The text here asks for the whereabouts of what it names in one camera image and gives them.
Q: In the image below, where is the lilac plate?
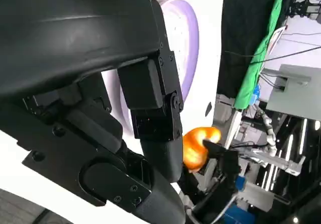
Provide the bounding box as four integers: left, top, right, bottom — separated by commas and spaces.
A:
101, 0, 200, 137

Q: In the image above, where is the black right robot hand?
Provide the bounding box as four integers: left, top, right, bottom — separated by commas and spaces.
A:
179, 140, 241, 209

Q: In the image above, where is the grey machine box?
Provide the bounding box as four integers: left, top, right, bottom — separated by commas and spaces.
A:
265, 63, 321, 121

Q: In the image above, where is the blue bin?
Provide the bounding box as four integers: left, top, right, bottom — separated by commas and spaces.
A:
222, 176, 254, 224

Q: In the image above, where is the black backdrop cloth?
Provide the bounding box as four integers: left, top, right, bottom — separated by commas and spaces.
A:
216, 0, 299, 101

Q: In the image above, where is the black cable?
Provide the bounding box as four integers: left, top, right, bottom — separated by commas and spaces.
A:
224, 45, 321, 64

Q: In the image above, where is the green cloth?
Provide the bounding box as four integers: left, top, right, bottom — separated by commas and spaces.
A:
233, 0, 289, 110

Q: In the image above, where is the silver metal bracket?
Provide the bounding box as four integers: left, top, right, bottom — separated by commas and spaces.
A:
247, 148, 306, 177

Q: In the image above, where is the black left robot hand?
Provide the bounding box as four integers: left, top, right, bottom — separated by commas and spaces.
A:
0, 0, 186, 224

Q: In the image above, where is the black background device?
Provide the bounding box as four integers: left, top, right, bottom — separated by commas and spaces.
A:
288, 0, 321, 22

